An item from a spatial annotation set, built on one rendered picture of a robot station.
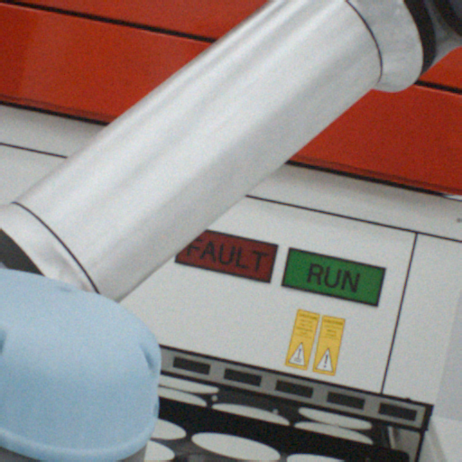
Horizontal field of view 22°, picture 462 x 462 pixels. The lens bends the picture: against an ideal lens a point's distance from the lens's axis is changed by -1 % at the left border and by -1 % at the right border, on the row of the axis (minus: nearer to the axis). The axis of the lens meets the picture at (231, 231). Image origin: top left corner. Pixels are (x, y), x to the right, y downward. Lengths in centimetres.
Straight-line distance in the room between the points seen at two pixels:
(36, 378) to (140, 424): 6
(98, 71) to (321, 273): 35
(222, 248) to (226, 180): 72
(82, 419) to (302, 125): 29
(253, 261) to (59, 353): 93
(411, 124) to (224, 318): 32
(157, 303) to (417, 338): 31
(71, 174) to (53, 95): 73
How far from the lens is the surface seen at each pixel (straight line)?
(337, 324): 142
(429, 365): 143
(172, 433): 134
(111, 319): 55
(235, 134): 69
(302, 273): 141
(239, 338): 143
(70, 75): 140
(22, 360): 50
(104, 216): 66
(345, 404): 143
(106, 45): 140
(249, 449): 134
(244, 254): 141
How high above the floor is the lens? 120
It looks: 3 degrees down
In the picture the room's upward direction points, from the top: 12 degrees clockwise
